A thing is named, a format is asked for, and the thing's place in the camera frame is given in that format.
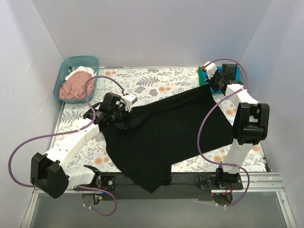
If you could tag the teal plastic laundry bin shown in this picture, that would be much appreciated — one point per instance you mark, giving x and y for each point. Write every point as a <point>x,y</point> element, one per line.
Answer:
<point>67,66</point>

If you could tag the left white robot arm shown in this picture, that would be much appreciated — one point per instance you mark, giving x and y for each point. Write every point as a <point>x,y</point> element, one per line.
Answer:
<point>50,172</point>

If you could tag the floral patterned table mat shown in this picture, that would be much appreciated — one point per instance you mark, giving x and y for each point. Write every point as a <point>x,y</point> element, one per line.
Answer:
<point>149,85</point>

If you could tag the black t shirt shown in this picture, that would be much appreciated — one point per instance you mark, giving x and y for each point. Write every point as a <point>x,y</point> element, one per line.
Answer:
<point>166,132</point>

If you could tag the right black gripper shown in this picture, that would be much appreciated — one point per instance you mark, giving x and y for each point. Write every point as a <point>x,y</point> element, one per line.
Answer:
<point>214,82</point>

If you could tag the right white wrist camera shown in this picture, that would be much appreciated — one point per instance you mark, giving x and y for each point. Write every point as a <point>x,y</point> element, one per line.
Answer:
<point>210,69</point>

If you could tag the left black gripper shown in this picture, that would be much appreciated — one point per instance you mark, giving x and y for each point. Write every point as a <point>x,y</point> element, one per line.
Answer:
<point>121,121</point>

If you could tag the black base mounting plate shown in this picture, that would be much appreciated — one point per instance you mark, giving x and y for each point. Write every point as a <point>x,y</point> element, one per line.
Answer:
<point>183,185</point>

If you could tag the pink t shirt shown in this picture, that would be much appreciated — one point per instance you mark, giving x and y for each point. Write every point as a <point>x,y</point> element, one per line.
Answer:
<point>73,88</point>

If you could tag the folded blue t shirt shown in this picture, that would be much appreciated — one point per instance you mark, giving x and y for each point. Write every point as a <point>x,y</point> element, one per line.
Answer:
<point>237,73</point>

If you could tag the white t shirt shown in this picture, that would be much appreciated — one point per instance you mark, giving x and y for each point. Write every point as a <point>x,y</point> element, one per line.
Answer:
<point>81,68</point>

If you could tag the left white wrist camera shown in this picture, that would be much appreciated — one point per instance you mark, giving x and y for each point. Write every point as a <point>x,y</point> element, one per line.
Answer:
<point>126,102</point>

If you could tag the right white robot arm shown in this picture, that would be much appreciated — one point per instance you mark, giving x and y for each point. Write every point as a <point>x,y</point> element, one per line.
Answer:
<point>250,125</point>

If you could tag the aluminium frame rail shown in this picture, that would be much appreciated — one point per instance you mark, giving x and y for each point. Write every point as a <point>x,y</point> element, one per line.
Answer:
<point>253,182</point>

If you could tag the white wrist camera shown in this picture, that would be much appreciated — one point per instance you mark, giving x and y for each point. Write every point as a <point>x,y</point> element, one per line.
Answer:
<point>126,102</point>
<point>210,69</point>

